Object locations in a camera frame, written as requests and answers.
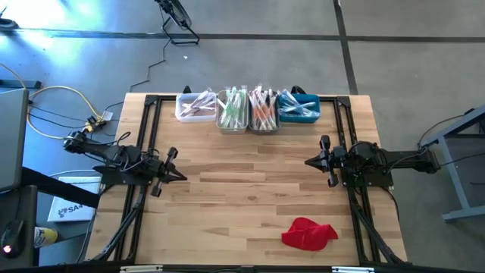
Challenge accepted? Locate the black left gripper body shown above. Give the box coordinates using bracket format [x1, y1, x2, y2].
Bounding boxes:
[151, 146, 180, 198]

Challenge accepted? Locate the yellow power plug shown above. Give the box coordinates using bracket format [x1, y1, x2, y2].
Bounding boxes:
[83, 115, 108, 134]

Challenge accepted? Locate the yellow cable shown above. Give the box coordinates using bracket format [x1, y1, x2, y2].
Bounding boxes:
[0, 62, 104, 140]

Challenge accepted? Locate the white plastic bin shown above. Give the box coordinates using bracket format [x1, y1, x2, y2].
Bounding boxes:
[174, 93, 217, 124]

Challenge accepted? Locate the white printed box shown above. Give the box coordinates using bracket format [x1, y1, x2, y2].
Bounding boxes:
[46, 174, 103, 224]

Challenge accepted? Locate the red cloth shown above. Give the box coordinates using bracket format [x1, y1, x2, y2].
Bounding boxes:
[280, 216, 340, 252]

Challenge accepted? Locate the black power cable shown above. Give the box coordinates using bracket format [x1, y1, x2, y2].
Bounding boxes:
[89, 37, 171, 128]

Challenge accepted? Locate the silver metal bracket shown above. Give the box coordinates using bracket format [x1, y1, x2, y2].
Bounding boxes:
[331, 265, 376, 273]
[119, 265, 164, 273]

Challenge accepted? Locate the black desk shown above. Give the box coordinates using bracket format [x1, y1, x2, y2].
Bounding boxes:
[0, 165, 102, 268]

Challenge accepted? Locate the grey metal table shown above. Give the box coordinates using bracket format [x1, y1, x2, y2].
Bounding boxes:
[418, 102, 485, 224]

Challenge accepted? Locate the dark grey plastic bin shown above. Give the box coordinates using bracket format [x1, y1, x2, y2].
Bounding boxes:
[248, 89, 282, 134]

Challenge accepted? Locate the black round floor object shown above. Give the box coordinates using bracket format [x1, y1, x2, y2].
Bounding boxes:
[0, 17, 20, 31]

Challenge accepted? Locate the beige plastic bin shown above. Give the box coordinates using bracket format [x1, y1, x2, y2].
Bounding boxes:
[215, 89, 250, 135]

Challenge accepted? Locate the teal plastic bin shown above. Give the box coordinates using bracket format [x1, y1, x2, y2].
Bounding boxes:
[278, 93, 322, 124]

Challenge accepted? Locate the yellow can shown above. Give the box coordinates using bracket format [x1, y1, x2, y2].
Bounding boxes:
[33, 225, 59, 249]

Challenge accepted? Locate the grey laptop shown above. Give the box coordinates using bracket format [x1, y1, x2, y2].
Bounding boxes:
[0, 87, 31, 193]

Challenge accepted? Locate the black floor fan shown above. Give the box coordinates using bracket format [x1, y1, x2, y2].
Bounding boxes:
[153, 0, 201, 46]

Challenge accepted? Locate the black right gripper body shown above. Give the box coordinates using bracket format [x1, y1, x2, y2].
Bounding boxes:
[319, 134, 347, 189]

